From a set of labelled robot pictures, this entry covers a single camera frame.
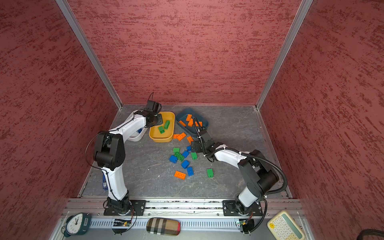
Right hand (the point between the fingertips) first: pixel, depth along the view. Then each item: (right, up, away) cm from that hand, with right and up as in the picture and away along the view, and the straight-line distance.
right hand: (197, 147), depth 92 cm
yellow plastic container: (-31, +8, +12) cm, 34 cm away
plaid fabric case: (-16, -32, -25) cm, 44 cm away
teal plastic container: (-9, +17, +18) cm, 26 cm away
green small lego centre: (-2, -5, -2) cm, 6 cm away
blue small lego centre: (-8, -5, +3) cm, 10 cm away
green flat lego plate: (-12, -6, 0) cm, 13 cm away
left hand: (-27, +15, +6) cm, 31 cm away
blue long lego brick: (-5, -2, +4) cm, 7 cm away
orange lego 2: (-7, +19, +21) cm, 30 cm away
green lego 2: (-14, -2, +3) cm, 14 cm away
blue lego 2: (-4, -13, -7) cm, 15 cm away
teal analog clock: (-55, -30, -26) cm, 68 cm away
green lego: (-25, +10, +11) cm, 30 cm away
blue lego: (-8, -10, -3) cm, 13 cm away
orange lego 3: (-5, +4, +8) cm, 10 cm away
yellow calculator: (+40, -33, -24) cm, 57 cm away
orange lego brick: (-11, +14, +16) cm, 24 cm away
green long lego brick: (-23, +14, +15) cm, 30 cm away
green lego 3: (+7, -14, -8) cm, 17 cm away
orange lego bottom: (-10, -15, -7) cm, 20 cm away
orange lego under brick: (-15, +6, +8) cm, 18 cm away
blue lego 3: (-27, +12, -25) cm, 39 cm away
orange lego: (-5, +15, +16) cm, 23 cm away
